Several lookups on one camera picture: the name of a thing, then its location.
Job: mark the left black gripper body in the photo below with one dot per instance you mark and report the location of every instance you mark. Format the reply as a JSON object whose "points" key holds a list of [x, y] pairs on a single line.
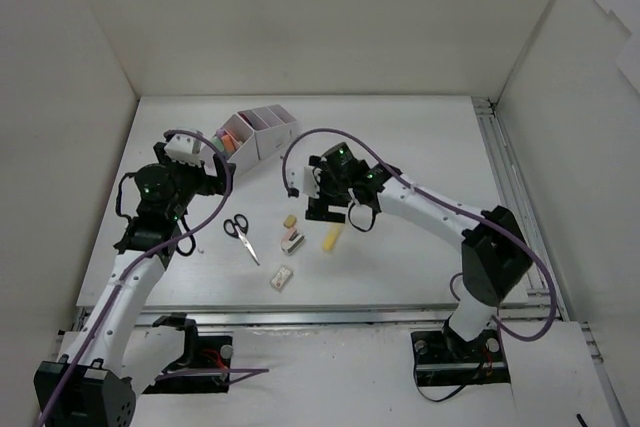
{"points": [[211, 182]]}

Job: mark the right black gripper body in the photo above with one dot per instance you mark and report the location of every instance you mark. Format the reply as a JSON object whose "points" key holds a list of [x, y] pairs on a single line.
{"points": [[324, 213]]}

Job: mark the red gel pen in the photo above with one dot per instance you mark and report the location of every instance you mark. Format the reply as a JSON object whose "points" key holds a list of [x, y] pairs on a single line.
{"points": [[246, 119]]}

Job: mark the green highlighter marker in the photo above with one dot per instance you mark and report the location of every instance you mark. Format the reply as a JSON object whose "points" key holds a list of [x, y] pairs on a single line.
{"points": [[216, 141]]}

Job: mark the orange capped marker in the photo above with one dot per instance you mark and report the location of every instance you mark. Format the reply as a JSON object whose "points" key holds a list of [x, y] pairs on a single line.
{"points": [[227, 141]]}

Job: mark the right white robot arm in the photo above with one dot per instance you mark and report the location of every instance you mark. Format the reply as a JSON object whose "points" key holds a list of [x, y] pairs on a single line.
{"points": [[492, 263]]}

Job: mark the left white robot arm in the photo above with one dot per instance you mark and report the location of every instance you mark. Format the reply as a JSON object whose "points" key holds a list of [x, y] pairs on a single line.
{"points": [[92, 383]]}

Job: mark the tan eraser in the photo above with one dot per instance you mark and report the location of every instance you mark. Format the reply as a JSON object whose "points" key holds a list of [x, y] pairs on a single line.
{"points": [[290, 221]]}

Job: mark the yellow highlighter marker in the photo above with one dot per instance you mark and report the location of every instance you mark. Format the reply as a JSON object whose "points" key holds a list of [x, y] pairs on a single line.
{"points": [[332, 237]]}

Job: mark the pink white stapler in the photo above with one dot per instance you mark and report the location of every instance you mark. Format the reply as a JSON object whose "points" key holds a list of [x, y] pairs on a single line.
{"points": [[291, 241]]}

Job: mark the white pink desk organizer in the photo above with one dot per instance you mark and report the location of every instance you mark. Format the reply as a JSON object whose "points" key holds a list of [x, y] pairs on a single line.
{"points": [[275, 128]]}

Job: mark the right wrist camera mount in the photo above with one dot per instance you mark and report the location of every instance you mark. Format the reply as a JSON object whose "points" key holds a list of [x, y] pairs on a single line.
{"points": [[302, 181]]}

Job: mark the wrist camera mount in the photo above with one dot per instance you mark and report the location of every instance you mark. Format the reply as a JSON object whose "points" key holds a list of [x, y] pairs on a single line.
{"points": [[302, 181], [185, 147]]}

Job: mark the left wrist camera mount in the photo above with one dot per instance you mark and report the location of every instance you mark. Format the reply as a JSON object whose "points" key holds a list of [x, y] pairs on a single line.
{"points": [[185, 147]]}

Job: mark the black handled scissors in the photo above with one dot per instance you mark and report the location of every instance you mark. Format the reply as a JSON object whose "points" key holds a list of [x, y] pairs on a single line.
{"points": [[237, 227]]}

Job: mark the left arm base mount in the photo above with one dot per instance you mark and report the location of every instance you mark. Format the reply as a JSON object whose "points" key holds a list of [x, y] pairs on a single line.
{"points": [[211, 352]]}

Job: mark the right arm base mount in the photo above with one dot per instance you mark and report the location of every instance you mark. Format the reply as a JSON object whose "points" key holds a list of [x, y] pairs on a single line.
{"points": [[435, 365]]}

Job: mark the aluminium rail frame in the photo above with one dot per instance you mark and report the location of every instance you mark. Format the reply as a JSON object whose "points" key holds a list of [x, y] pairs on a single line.
{"points": [[450, 144]]}

